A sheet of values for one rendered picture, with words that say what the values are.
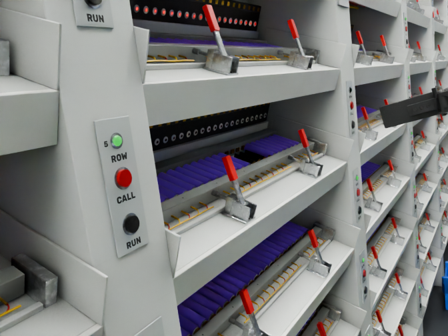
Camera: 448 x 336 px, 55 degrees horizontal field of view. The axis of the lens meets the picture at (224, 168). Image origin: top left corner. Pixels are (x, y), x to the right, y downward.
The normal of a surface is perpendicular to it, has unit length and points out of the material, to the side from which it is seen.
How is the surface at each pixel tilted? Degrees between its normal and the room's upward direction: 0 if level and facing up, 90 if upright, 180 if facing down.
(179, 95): 110
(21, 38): 90
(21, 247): 90
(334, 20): 90
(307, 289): 20
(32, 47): 90
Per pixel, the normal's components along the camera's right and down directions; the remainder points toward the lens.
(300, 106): -0.53, 0.21
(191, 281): 0.83, 0.33
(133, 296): 0.84, -0.01
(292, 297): 0.17, -0.92
